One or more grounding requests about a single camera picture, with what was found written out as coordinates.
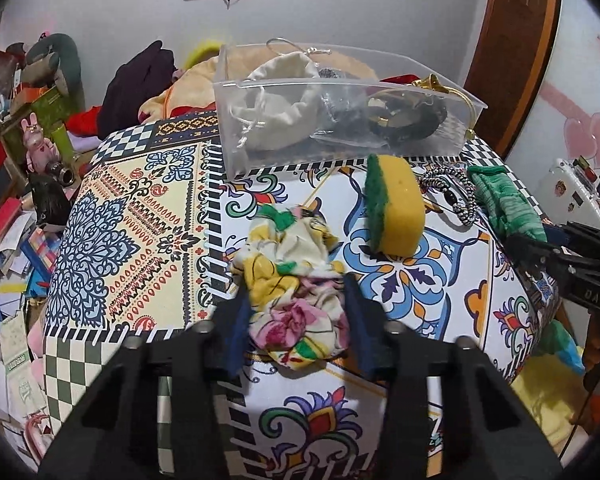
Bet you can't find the brown wooden door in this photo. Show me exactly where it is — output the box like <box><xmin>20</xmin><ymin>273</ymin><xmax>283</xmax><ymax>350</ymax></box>
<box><xmin>464</xmin><ymin>0</ymin><xmax>565</xmax><ymax>160</ymax></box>

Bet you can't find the bright green cloth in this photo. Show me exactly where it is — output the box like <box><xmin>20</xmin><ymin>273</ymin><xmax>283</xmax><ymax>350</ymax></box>
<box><xmin>532</xmin><ymin>319</ymin><xmax>587</xmax><ymax>376</ymax></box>

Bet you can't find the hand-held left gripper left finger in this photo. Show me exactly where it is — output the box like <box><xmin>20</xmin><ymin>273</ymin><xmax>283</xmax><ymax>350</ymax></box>
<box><xmin>37</xmin><ymin>289</ymin><xmax>255</xmax><ymax>480</ymax></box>

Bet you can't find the pink rabbit toy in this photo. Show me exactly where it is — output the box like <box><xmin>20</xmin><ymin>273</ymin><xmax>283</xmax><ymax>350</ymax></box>
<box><xmin>20</xmin><ymin>114</ymin><xmax>62</xmax><ymax>173</ymax></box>

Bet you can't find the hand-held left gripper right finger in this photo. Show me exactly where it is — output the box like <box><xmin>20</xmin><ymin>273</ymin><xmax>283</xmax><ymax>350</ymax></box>
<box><xmin>344</xmin><ymin>274</ymin><xmax>567</xmax><ymax>480</ymax></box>

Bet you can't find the yellow cloth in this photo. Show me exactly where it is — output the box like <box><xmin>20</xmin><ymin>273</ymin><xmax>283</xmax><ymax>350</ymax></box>
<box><xmin>510</xmin><ymin>347</ymin><xmax>593</xmax><ymax>456</ymax></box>

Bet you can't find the patterned tablecloth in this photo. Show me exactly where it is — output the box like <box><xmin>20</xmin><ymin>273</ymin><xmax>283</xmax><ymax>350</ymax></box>
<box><xmin>42</xmin><ymin>110</ymin><xmax>563</xmax><ymax>480</ymax></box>

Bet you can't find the green knitted cloth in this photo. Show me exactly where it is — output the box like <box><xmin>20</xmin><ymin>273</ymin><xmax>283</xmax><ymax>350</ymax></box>
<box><xmin>466</xmin><ymin>165</ymin><xmax>548</xmax><ymax>241</ymax></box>

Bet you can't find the red cloth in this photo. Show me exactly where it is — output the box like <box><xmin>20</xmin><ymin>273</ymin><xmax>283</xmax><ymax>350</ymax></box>
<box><xmin>65</xmin><ymin>106</ymin><xmax>105</xmax><ymax>140</ymax></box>

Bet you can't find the black lace item in bag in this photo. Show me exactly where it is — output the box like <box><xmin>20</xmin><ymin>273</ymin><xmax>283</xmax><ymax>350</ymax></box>
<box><xmin>316</xmin><ymin>65</ymin><xmax>376</xmax><ymax>141</ymax></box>

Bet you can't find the black furry bag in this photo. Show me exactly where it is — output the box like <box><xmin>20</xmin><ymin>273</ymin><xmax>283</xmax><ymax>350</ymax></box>
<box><xmin>26</xmin><ymin>176</ymin><xmax>73</xmax><ymax>228</ymax></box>

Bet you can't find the green cardboard box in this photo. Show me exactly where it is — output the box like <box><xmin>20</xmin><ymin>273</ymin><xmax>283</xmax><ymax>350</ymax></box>
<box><xmin>10</xmin><ymin>85</ymin><xmax>76</xmax><ymax>133</ymax></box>

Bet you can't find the dark purple garment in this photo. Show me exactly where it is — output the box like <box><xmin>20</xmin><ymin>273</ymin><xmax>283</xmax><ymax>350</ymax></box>
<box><xmin>97</xmin><ymin>40</ymin><xmax>178</xmax><ymax>140</ymax></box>

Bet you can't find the clear plastic box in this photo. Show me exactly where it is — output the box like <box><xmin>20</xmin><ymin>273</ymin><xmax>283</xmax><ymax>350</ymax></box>
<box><xmin>212</xmin><ymin>42</ymin><xmax>489</xmax><ymax>180</ymax></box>

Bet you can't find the white suitcase with stickers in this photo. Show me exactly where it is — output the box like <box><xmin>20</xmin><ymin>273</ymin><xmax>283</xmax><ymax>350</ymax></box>
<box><xmin>535</xmin><ymin>156</ymin><xmax>600</xmax><ymax>233</ymax></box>

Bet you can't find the yellow and green sponge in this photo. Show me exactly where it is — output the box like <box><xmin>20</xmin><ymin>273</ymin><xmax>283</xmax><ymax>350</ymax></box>
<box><xmin>364</xmin><ymin>154</ymin><xmax>427</xmax><ymax>256</ymax></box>

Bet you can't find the grey green plush toy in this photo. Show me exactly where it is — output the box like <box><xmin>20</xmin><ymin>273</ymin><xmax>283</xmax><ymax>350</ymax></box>
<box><xmin>21</xmin><ymin>33</ymin><xmax>85</xmax><ymax>111</ymax></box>

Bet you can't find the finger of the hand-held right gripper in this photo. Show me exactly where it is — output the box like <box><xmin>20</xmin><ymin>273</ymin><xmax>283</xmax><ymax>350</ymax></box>
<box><xmin>542</xmin><ymin>222</ymin><xmax>600</xmax><ymax>262</ymax></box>
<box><xmin>502</xmin><ymin>234</ymin><xmax>565</xmax><ymax>282</ymax></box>

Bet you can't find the black and white beaded hair tie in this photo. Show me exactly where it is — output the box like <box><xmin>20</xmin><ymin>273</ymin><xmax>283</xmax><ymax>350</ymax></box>
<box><xmin>417</xmin><ymin>166</ymin><xmax>477</xmax><ymax>226</ymax></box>

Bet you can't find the cream drawstring pouch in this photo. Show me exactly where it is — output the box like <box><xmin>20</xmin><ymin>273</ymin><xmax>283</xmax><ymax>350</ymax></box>
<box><xmin>228</xmin><ymin>51</ymin><xmax>322</xmax><ymax>143</ymax></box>

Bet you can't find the black and gold hair band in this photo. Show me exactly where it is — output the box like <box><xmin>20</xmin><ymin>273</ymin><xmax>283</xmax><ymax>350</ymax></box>
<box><xmin>364</xmin><ymin>74</ymin><xmax>476</xmax><ymax>142</ymax></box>

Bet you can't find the floral fabric scrunchie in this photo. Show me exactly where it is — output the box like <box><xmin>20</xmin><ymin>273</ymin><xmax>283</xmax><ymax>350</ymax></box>
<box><xmin>230</xmin><ymin>203</ymin><xmax>352</xmax><ymax>367</ymax></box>

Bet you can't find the pile of books and papers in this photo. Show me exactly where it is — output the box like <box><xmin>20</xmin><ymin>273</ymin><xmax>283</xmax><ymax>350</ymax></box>
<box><xmin>0</xmin><ymin>200</ymin><xmax>63</xmax><ymax>461</ymax></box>

